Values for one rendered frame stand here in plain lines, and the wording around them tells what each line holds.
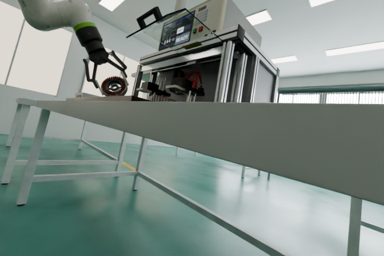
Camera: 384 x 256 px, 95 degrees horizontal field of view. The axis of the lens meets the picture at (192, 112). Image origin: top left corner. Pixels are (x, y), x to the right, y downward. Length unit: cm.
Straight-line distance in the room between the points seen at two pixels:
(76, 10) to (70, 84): 449
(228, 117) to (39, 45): 534
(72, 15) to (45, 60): 445
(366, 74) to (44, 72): 847
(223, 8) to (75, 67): 488
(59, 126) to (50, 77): 116
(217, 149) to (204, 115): 4
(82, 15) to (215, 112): 84
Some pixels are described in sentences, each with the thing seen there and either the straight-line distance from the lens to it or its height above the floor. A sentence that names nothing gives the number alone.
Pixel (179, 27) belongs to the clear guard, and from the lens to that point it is 67.
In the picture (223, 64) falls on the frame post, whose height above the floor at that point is 97.
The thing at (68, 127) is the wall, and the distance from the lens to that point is 540.
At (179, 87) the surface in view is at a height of 88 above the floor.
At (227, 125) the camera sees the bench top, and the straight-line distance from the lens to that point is 15.
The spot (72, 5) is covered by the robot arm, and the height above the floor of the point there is 113.
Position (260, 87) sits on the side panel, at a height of 97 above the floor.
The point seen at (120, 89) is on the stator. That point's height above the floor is 85.
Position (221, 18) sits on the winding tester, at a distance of 83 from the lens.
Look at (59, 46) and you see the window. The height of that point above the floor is 216.
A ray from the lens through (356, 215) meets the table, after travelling 156.
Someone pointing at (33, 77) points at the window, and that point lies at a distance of 530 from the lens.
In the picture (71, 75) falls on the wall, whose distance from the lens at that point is 541.
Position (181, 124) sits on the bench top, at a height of 72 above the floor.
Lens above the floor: 72
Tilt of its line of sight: 6 degrees up
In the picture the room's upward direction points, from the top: 10 degrees clockwise
